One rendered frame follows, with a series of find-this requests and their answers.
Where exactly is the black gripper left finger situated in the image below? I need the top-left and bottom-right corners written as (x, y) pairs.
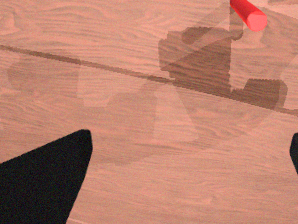
top-left (0, 129), bottom-right (93, 224)

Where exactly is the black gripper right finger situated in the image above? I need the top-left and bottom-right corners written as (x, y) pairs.
top-left (289, 133), bottom-right (298, 173)

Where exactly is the red peg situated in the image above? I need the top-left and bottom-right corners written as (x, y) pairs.
top-left (230, 0), bottom-right (267, 31)

